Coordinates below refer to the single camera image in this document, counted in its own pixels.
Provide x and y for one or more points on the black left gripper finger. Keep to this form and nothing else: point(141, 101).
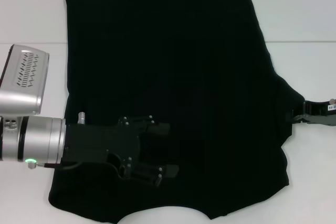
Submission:
point(160, 129)
point(172, 171)

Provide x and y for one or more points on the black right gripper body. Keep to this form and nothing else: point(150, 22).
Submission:
point(331, 112)

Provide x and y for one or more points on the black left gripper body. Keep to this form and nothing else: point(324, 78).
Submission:
point(105, 142)

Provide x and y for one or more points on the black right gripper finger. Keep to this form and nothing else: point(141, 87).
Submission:
point(309, 119)
point(315, 108)

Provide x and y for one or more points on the black shirt with pink print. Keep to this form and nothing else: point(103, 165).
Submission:
point(183, 51)

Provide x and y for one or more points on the silver round connector stub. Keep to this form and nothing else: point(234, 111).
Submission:
point(82, 117)

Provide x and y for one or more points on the silver vented wrist camera box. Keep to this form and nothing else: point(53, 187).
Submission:
point(23, 82)

